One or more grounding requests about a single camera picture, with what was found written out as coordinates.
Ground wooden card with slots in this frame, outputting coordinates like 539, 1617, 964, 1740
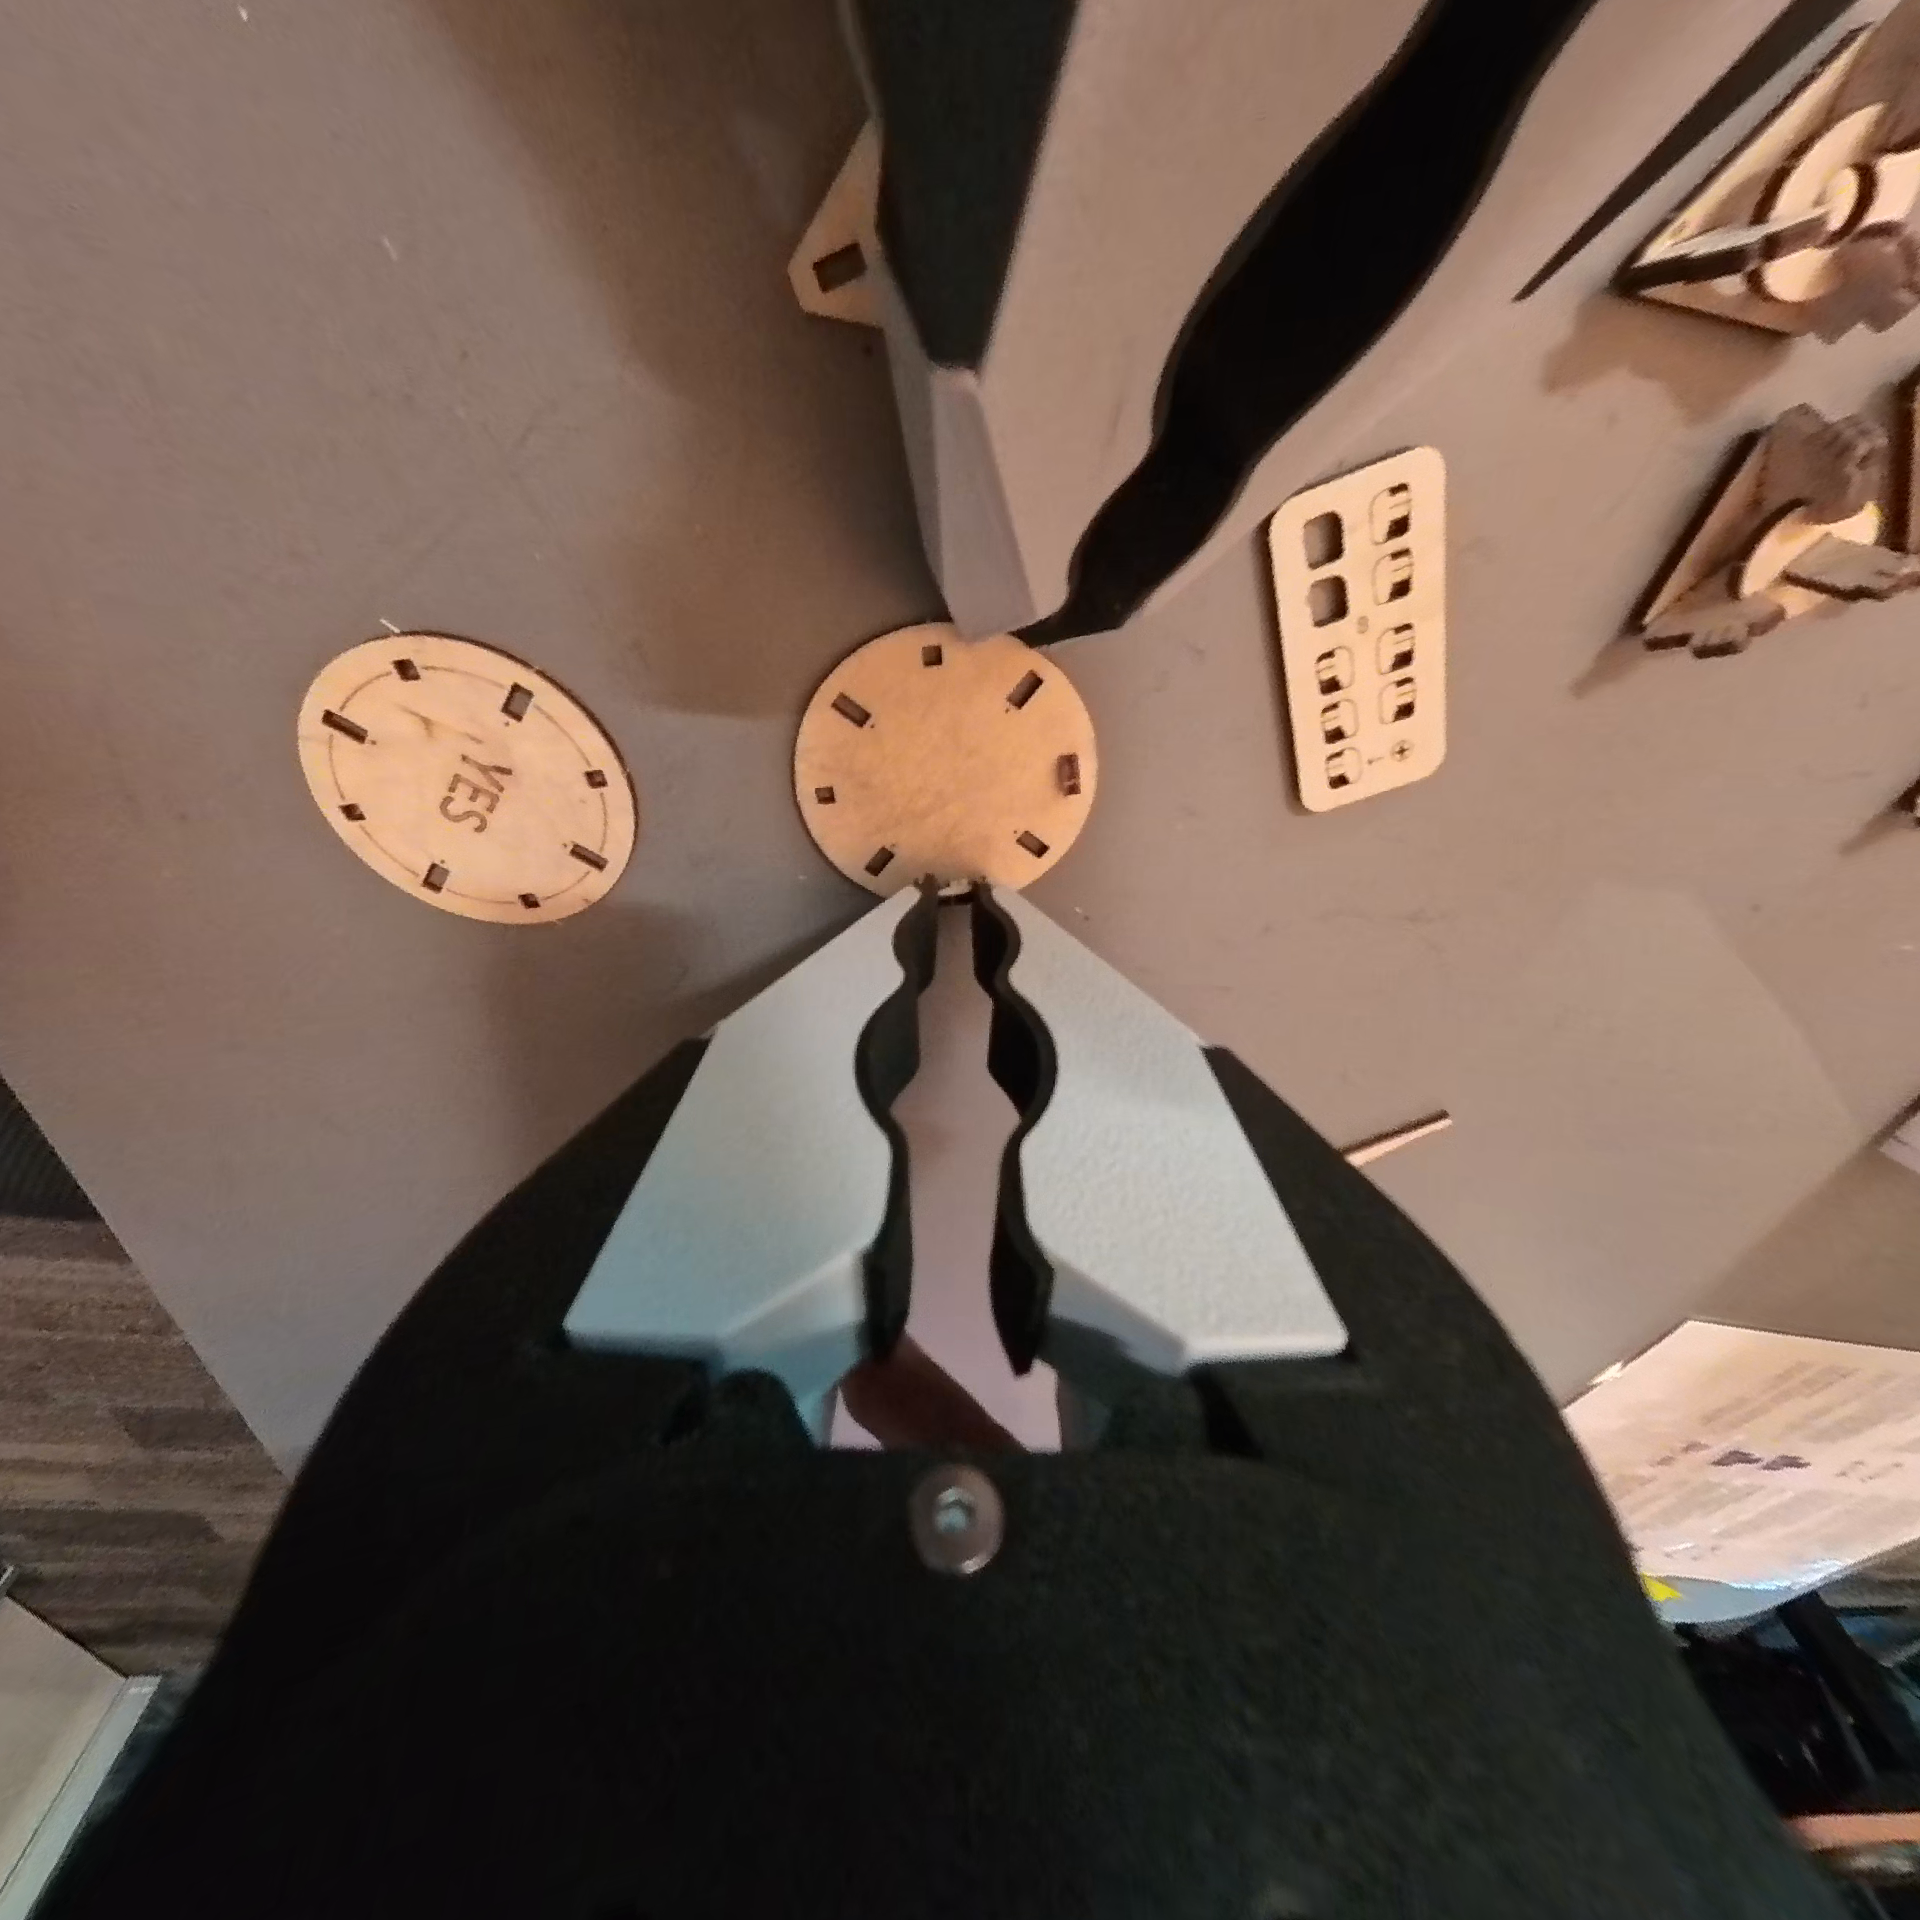
1267, 447, 1451, 815

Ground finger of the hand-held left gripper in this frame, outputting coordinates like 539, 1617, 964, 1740
1047, 0, 1850, 638
836, 0, 1504, 646

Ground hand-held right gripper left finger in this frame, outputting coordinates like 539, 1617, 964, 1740
564, 886, 934, 1447

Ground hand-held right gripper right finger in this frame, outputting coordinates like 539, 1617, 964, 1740
972, 886, 1355, 1414

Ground small wooden slotted part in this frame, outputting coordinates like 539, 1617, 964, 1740
784, 120, 894, 319

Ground printed instruction sheet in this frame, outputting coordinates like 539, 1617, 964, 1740
1556, 1316, 1920, 1578

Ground engraved round wooden disc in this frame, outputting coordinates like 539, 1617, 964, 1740
298, 628, 642, 933

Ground grey flat board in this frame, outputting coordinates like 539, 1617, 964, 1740
0, 1590, 158, 1849

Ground plain round wooden disc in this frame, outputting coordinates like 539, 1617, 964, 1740
790, 622, 1105, 900

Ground wooden model assembly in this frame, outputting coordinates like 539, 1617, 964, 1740
1607, 19, 1920, 350
1624, 404, 1920, 663

